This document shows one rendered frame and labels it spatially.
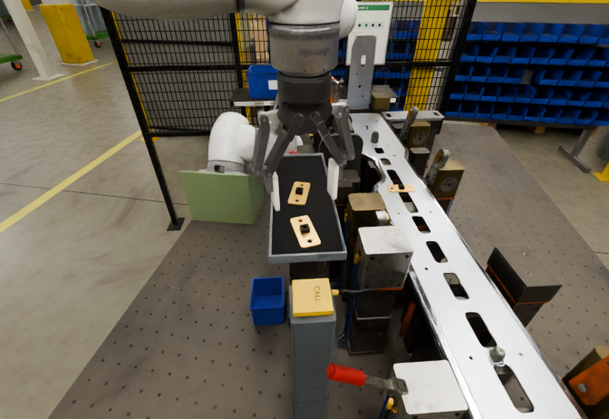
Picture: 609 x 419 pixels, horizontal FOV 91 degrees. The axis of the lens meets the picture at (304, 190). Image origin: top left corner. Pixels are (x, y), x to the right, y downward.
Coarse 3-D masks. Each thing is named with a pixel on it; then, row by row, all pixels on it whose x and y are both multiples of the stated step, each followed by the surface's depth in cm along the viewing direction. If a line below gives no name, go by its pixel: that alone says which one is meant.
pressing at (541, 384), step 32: (384, 128) 136; (384, 192) 96; (416, 192) 96; (448, 224) 84; (416, 256) 74; (448, 256) 74; (416, 288) 66; (448, 288) 67; (480, 288) 67; (448, 320) 61; (512, 320) 61; (448, 352) 55; (480, 352) 55; (512, 352) 55; (480, 384) 51; (544, 384) 51; (480, 416) 47; (512, 416) 47; (544, 416) 47; (576, 416) 47
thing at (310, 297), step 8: (296, 280) 49; (304, 280) 49; (312, 280) 49; (320, 280) 49; (328, 280) 49; (296, 288) 48; (304, 288) 48; (312, 288) 48; (320, 288) 48; (328, 288) 48; (296, 296) 47; (304, 296) 47; (312, 296) 47; (320, 296) 47; (328, 296) 47; (296, 304) 46; (304, 304) 46; (312, 304) 46; (320, 304) 46; (328, 304) 46; (296, 312) 44; (304, 312) 45; (312, 312) 45; (320, 312) 45; (328, 312) 45
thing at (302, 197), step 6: (294, 186) 70; (300, 186) 70; (306, 186) 70; (294, 192) 68; (300, 192) 67; (306, 192) 68; (294, 198) 67; (300, 198) 67; (294, 204) 65; (300, 204) 65
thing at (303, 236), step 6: (306, 216) 62; (294, 222) 60; (300, 222) 60; (306, 222) 60; (294, 228) 59; (300, 228) 58; (306, 228) 57; (312, 228) 59; (300, 234) 57; (306, 234) 57; (312, 234) 57; (300, 240) 56; (306, 240) 56; (312, 240) 56; (318, 240) 56; (306, 246) 55; (312, 246) 55
